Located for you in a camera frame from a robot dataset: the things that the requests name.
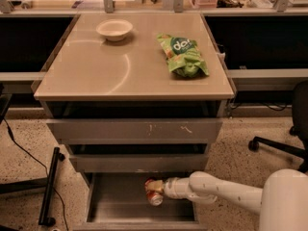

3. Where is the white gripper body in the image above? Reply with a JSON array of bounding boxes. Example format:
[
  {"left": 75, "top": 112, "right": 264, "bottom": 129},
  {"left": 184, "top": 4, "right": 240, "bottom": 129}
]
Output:
[{"left": 164, "top": 177, "right": 189, "bottom": 199}]

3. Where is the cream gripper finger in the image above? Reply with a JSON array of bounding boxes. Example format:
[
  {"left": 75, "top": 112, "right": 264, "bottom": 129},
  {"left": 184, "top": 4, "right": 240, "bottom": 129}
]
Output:
[{"left": 145, "top": 180, "right": 164, "bottom": 192}]

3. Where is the red coke can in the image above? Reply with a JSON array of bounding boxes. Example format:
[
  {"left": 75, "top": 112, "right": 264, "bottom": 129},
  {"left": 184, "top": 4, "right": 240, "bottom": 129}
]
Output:
[{"left": 144, "top": 178, "right": 163, "bottom": 207}]

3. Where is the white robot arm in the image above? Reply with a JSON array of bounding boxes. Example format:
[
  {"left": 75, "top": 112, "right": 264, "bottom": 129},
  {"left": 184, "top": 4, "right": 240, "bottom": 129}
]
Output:
[{"left": 145, "top": 169, "right": 308, "bottom": 231}]

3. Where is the middle grey drawer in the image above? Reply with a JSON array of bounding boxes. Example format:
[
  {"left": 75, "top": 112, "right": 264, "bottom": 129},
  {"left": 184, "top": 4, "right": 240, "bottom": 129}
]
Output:
[{"left": 70, "top": 154, "right": 208, "bottom": 172}]

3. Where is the open bottom grey drawer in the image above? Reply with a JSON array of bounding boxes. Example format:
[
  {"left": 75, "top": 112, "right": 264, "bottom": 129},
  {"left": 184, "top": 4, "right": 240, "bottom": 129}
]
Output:
[{"left": 73, "top": 172, "right": 207, "bottom": 231}]

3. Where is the grey drawer cabinet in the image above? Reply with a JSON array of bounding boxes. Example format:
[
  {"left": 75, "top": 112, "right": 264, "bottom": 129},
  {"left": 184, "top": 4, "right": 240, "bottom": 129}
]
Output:
[{"left": 30, "top": 13, "right": 237, "bottom": 175}]

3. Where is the top grey drawer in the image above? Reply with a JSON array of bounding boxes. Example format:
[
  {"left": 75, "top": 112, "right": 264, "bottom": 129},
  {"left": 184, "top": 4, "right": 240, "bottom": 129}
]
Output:
[{"left": 47, "top": 118, "right": 222, "bottom": 144}]

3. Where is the black stand base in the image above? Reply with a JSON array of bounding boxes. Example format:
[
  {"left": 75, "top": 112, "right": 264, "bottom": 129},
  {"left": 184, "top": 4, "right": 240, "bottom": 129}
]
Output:
[{"left": 0, "top": 147, "right": 65, "bottom": 227}]

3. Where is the green chip bag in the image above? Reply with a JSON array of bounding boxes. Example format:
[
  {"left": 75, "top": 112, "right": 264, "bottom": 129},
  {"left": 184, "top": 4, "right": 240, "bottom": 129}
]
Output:
[{"left": 157, "top": 34, "right": 209, "bottom": 78}]

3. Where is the black office chair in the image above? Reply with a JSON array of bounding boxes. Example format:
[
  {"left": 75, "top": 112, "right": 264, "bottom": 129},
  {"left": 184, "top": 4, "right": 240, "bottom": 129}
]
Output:
[{"left": 248, "top": 80, "right": 308, "bottom": 175}]

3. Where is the white paper bowl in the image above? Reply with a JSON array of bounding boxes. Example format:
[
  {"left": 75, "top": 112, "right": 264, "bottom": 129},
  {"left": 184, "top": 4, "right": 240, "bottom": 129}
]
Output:
[{"left": 96, "top": 19, "right": 133, "bottom": 41}]

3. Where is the black cable on floor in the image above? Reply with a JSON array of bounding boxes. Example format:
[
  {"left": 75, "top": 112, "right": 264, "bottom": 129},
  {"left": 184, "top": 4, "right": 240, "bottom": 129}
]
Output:
[{"left": 2, "top": 118, "right": 69, "bottom": 231}]

